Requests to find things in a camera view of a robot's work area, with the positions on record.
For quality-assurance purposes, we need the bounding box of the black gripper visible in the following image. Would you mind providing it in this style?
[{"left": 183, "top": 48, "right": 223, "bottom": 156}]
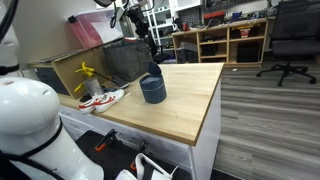
[{"left": 133, "top": 13, "right": 159, "bottom": 57}]

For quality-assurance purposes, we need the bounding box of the large cardboard box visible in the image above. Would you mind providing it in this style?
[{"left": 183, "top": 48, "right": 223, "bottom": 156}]
[{"left": 27, "top": 44, "right": 113, "bottom": 101}]

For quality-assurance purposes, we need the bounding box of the wooden shelf unit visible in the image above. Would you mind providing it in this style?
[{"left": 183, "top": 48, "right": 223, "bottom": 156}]
[{"left": 171, "top": 17, "right": 270, "bottom": 68}]

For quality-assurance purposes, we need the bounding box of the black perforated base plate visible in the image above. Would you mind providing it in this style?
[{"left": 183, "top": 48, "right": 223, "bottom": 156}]
[{"left": 74, "top": 129, "right": 194, "bottom": 180}]

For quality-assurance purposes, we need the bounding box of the white drawer cabinet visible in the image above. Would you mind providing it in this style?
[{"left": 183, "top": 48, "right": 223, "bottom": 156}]
[{"left": 58, "top": 81, "right": 223, "bottom": 180}]

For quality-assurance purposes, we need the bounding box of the white red sneaker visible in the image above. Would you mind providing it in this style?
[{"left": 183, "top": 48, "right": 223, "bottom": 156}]
[
  {"left": 77, "top": 94, "right": 108, "bottom": 115},
  {"left": 94, "top": 88, "right": 133, "bottom": 113}
]

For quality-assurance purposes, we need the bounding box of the orange black clamp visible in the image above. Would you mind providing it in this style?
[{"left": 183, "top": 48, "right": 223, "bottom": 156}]
[
  {"left": 94, "top": 128, "right": 118, "bottom": 153},
  {"left": 129, "top": 140, "right": 148, "bottom": 173}
]

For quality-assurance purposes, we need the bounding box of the silver metal cylinder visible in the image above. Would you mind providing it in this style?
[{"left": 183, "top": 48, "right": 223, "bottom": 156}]
[{"left": 83, "top": 77, "right": 105, "bottom": 98}]

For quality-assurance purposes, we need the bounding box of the blue lidded bin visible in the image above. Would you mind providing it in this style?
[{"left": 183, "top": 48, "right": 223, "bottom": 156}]
[{"left": 138, "top": 61, "right": 168, "bottom": 105}]

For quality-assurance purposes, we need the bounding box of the black office chair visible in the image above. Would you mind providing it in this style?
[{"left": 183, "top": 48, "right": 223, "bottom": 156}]
[{"left": 255, "top": 0, "right": 320, "bottom": 88}]

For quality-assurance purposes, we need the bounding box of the grey fabric bag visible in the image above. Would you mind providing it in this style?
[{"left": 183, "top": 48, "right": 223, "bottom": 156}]
[{"left": 102, "top": 37, "right": 155, "bottom": 83}]

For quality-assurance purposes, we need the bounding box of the black shoe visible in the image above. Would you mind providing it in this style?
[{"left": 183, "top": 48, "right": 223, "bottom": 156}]
[{"left": 110, "top": 75, "right": 131, "bottom": 90}]

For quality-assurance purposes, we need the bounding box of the white plastic bracket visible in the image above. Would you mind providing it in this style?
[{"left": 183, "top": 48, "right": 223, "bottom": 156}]
[{"left": 114, "top": 152, "right": 180, "bottom": 180}]

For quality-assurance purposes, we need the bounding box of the red toolbox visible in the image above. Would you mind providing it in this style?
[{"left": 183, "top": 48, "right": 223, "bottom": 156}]
[{"left": 202, "top": 10, "right": 227, "bottom": 27}]

